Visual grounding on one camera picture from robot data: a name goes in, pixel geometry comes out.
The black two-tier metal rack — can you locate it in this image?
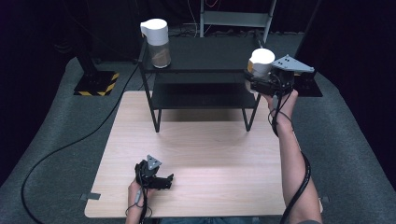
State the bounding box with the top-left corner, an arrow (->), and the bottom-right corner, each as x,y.
137,29 -> 274,133

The person's right hand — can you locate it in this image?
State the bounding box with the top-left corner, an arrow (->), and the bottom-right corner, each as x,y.
262,89 -> 299,125

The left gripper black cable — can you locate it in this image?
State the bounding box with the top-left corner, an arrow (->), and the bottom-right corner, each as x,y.
125,167 -> 154,224

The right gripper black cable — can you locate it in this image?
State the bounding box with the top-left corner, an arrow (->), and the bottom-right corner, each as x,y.
267,90 -> 312,224

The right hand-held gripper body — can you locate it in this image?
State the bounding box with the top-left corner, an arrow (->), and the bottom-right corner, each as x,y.
258,54 -> 316,97

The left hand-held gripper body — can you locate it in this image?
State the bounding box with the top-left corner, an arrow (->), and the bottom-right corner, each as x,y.
134,154 -> 163,190

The white dispenser yellow bottle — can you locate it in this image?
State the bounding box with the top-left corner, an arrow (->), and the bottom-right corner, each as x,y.
247,48 -> 276,79

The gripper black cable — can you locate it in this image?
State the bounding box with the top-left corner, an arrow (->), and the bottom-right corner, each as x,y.
267,90 -> 312,224
125,167 -> 154,224

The white dispenser clear bottle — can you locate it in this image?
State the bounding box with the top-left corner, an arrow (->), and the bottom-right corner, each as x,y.
139,18 -> 172,69

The person's left hand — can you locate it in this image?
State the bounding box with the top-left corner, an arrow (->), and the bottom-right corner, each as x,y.
127,179 -> 157,215

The white cable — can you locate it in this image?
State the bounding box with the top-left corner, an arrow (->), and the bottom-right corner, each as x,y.
186,0 -> 199,37

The grey metal frame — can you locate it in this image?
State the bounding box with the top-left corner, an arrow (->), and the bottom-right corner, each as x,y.
199,0 -> 277,43

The long black floor cable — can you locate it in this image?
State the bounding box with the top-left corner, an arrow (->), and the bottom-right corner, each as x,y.
21,60 -> 141,224

